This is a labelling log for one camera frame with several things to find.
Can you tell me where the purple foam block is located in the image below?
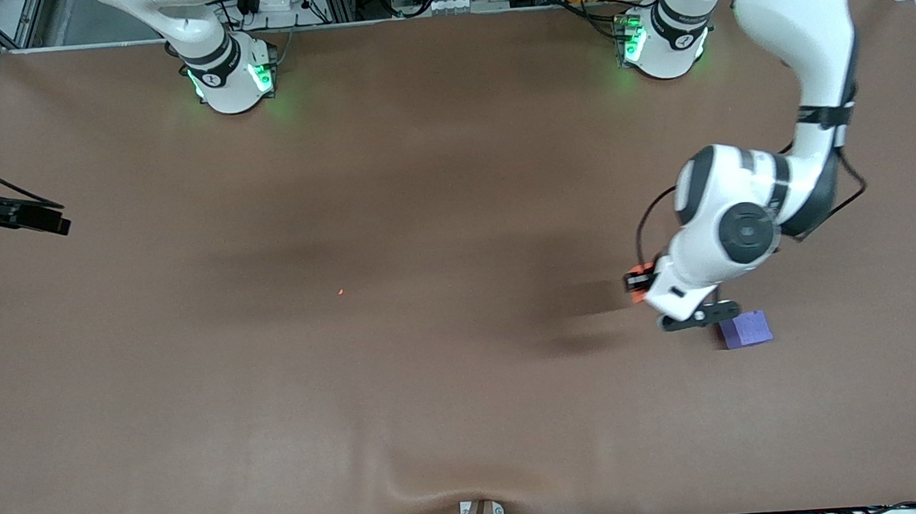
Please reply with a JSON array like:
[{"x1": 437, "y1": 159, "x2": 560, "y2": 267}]
[{"x1": 718, "y1": 309, "x2": 774, "y2": 351}]

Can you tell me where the orange foam block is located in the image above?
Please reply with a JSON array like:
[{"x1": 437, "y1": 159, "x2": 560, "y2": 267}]
[{"x1": 627, "y1": 261, "x2": 662, "y2": 306}]

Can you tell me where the white terminal block row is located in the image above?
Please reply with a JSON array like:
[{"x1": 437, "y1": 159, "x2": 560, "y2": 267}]
[{"x1": 400, "y1": 0, "x2": 511, "y2": 19}]

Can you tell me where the brown table cover mat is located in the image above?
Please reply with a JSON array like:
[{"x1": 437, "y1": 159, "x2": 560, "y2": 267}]
[{"x1": 0, "y1": 0, "x2": 916, "y2": 514}]

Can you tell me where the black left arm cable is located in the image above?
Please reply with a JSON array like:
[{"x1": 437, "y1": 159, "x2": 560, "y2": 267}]
[{"x1": 630, "y1": 144, "x2": 874, "y2": 268}]

